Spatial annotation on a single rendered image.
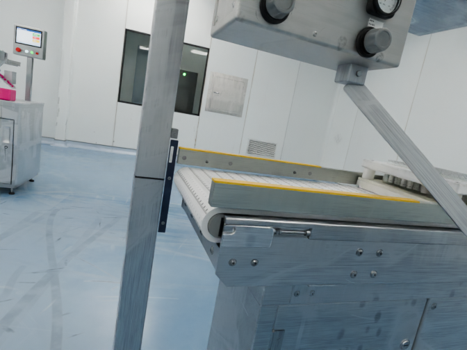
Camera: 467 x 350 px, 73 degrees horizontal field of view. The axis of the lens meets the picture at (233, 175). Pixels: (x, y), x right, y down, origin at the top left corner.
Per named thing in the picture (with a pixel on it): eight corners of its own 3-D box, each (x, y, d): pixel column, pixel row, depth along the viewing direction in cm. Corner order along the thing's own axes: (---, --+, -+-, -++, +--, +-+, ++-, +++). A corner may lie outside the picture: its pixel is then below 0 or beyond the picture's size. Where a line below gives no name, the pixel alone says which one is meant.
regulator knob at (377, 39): (367, 51, 34) (378, 9, 33) (352, 54, 36) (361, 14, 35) (391, 58, 35) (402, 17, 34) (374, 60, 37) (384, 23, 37)
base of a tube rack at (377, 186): (447, 221, 56) (452, 208, 56) (355, 185, 79) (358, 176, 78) (530, 228, 65) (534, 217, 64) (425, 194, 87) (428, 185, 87)
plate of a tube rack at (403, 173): (456, 194, 55) (460, 183, 55) (360, 166, 78) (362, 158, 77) (539, 204, 64) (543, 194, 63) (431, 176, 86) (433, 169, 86)
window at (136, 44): (117, 101, 520) (125, 28, 499) (117, 101, 522) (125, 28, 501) (199, 116, 558) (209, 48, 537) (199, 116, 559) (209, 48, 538)
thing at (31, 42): (9, 98, 272) (12, 22, 261) (14, 98, 282) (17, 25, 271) (39, 103, 279) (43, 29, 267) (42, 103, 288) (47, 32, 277)
